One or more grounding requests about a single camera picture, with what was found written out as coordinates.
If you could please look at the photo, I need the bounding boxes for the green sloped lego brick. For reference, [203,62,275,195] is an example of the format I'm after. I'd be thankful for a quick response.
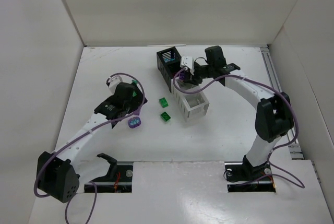
[132,80,138,97]

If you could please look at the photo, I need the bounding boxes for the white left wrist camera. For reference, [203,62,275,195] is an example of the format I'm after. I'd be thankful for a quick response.
[106,75,123,90]

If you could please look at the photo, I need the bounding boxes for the white slotted container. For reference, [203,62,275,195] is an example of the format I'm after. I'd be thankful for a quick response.
[171,78,210,122]

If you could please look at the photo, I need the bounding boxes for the aluminium rail right side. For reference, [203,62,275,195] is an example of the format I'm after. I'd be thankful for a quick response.
[260,44,305,160]

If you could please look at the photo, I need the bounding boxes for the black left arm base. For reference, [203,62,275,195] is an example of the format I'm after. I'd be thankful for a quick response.
[93,162,134,193]

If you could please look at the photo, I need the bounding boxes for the black slotted container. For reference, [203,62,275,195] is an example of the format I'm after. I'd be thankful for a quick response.
[156,46,181,92]

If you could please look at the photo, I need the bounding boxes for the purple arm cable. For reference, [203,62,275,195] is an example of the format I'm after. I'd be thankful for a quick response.
[173,67,305,190]
[35,73,146,224]

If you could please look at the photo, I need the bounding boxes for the purple curved lego brick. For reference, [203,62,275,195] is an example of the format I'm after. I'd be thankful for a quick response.
[135,106,142,115]

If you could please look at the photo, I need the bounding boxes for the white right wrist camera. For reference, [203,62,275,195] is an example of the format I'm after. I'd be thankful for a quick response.
[180,56,195,75]

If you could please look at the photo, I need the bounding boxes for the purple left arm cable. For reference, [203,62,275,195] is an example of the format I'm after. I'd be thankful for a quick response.
[35,73,146,224]

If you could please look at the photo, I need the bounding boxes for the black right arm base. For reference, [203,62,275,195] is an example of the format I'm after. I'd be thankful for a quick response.
[223,162,276,193]

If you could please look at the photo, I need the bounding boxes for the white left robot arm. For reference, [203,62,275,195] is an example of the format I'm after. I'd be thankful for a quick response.
[33,81,147,203]

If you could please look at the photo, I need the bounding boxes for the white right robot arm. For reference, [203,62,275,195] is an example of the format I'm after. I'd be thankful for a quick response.
[185,45,294,180]

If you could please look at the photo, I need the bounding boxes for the purple flower lego brick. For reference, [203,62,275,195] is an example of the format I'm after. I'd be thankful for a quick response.
[127,116,141,129]

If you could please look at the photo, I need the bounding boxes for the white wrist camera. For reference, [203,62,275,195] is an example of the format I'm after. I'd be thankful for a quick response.
[106,75,123,90]
[180,56,195,75]

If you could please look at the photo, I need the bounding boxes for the green 2x2 lego brick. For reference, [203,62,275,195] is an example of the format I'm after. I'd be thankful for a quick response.
[159,97,169,108]

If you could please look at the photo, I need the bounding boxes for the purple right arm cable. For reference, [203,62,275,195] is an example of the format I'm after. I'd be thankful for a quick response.
[173,67,305,190]

